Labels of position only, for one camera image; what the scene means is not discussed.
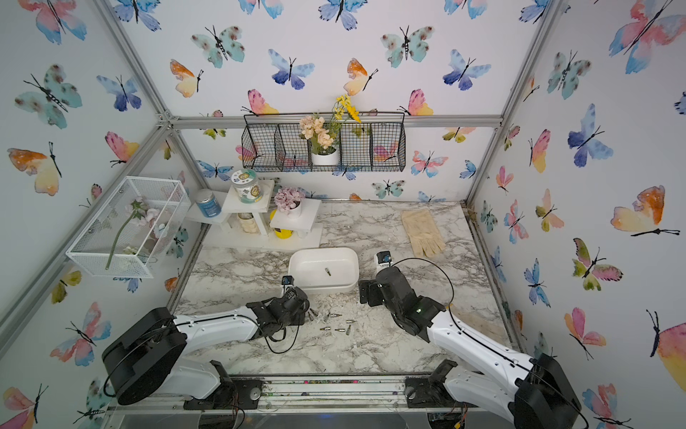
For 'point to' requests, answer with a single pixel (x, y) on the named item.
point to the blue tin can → (208, 205)
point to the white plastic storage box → (325, 271)
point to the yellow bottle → (283, 233)
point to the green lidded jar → (246, 186)
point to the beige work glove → (422, 233)
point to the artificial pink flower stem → (141, 214)
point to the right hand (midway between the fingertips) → (374, 277)
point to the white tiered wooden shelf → (225, 232)
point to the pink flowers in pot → (289, 200)
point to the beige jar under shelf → (247, 222)
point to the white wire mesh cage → (132, 231)
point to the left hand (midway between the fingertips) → (304, 310)
